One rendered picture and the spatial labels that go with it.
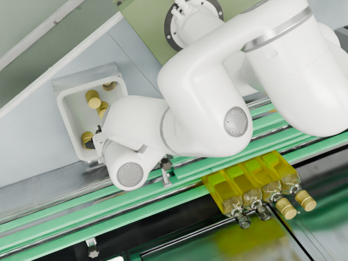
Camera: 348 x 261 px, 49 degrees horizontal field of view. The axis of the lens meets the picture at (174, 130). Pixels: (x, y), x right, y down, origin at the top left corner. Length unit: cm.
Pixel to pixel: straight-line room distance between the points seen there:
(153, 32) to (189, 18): 10
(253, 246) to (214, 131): 69
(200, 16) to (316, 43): 49
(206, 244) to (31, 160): 55
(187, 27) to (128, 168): 37
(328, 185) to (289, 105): 90
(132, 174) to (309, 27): 42
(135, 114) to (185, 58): 19
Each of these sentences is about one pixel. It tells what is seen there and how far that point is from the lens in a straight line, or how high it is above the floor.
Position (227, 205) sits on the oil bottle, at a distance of 100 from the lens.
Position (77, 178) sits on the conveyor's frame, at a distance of 113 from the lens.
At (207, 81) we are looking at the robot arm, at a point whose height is 134.
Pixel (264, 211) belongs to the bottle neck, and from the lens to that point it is 100.
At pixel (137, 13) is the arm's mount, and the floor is 84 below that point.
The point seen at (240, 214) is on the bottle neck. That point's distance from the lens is 99.
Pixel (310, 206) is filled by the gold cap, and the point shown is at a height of 116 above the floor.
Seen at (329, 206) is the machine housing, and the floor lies 107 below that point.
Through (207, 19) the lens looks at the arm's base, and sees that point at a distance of 88.
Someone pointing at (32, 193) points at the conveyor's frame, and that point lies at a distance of 114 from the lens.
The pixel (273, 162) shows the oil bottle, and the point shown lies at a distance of 111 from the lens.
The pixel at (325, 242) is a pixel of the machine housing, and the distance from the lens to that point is 118.
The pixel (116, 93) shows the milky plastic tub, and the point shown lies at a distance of 107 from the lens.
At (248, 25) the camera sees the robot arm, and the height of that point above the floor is 136.
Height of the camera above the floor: 170
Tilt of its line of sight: 52 degrees down
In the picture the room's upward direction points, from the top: 147 degrees clockwise
